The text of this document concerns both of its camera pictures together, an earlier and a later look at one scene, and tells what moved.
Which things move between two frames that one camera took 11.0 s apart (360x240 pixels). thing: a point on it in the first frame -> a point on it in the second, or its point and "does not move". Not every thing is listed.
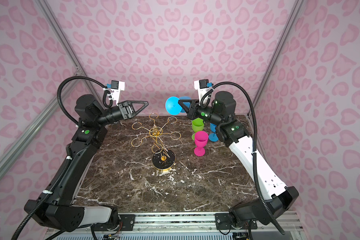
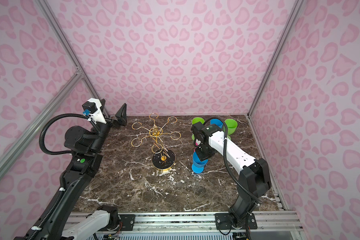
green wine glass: x=198 y=125 does not move
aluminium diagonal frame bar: x=64 y=91 does not move
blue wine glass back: x=173 y=107 -> x=198 y=165
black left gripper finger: x=146 y=104 -> x=121 y=114
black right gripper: x=193 y=112 -> x=202 y=157
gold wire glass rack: x=163 y=159 does not move
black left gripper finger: x=145 y=103 -> x=103 y=101
